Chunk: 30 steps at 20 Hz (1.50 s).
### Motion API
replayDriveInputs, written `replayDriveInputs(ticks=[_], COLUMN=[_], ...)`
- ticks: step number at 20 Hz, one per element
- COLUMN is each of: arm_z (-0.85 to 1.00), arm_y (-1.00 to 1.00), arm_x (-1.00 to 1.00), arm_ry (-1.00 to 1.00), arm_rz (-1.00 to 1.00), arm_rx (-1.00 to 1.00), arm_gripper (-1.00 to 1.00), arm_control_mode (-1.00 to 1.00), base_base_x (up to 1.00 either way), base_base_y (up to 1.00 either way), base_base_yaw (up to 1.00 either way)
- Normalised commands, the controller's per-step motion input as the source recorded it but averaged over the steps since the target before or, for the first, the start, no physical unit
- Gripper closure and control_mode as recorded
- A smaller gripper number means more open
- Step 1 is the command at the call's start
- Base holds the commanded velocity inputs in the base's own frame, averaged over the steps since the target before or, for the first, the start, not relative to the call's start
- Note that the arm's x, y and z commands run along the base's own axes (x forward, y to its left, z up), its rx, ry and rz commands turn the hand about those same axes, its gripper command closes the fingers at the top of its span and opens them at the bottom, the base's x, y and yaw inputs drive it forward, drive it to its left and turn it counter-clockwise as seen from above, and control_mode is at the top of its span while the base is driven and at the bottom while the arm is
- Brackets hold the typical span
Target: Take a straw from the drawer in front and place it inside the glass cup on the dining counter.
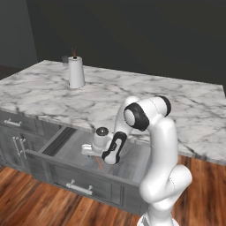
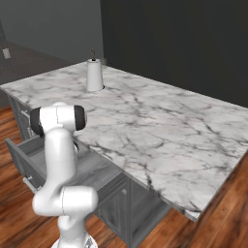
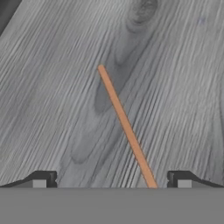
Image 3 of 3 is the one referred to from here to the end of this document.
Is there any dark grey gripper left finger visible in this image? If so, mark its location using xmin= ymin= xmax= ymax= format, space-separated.
xmin=0 ymin=170 xmax=59 ymax=188

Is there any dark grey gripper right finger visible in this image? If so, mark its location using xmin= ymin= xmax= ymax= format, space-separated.
xmin=166 ymin=170 xmax=224 ymax=188

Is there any orange straw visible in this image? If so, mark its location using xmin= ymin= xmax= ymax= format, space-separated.
xmin=97 ymin=64 xmax=158 ymax=189

